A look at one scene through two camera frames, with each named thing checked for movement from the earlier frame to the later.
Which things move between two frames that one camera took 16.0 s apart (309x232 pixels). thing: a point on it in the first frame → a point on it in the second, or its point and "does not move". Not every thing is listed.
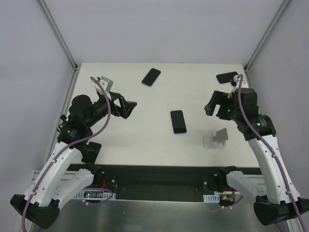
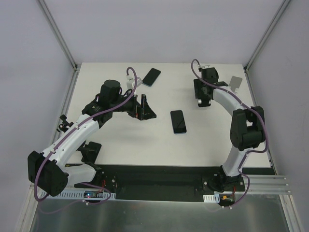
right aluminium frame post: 266,35 does not move
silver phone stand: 218,141 → 235,82
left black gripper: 115,103 → 138,108
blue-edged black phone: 178,122 does not move
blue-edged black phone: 150,78 does not move
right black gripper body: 222,106 → 203,98
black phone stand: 91,152 does not move
